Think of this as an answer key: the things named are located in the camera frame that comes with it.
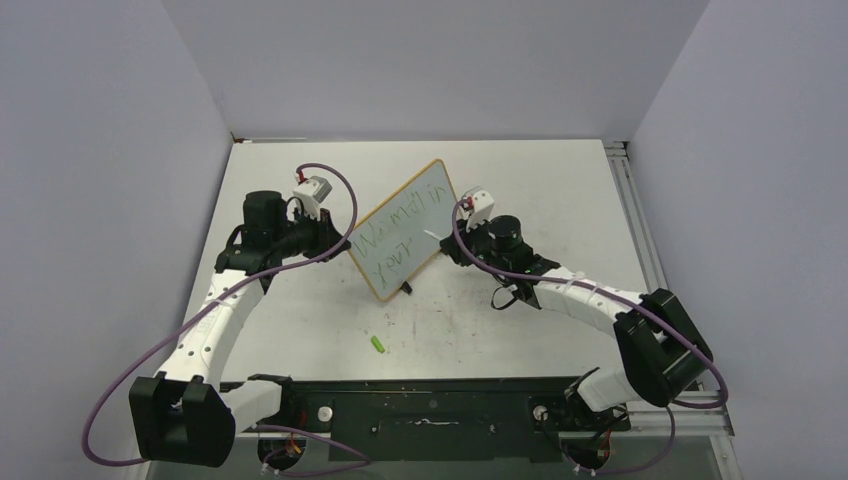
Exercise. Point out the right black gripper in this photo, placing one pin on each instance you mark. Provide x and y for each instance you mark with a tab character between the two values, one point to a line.
453	244

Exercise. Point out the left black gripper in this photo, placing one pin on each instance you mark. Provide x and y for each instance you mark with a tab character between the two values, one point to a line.
322	230

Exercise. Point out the white green marker pen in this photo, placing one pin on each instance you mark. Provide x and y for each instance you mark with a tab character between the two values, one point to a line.
432	235

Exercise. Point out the yellow framed whiteboard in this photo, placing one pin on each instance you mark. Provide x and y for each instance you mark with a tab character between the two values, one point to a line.
388	245

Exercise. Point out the green marker cap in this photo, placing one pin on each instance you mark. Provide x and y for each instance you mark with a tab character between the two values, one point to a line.
377	344

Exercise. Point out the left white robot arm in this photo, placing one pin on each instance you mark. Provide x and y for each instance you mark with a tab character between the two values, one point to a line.
181	414

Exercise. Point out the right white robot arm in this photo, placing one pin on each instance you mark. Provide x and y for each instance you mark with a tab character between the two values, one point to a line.
662	352

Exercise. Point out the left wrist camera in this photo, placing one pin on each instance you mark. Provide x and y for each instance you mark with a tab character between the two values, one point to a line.
310	194

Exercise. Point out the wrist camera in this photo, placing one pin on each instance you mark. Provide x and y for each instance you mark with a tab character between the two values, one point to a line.
478	204
310	194

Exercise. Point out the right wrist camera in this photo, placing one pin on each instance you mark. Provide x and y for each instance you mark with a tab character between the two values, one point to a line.
478	204

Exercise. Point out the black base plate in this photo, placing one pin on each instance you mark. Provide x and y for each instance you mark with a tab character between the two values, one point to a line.
443	419

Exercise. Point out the aluminium rail frame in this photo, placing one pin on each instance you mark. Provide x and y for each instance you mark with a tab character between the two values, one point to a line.
714	422

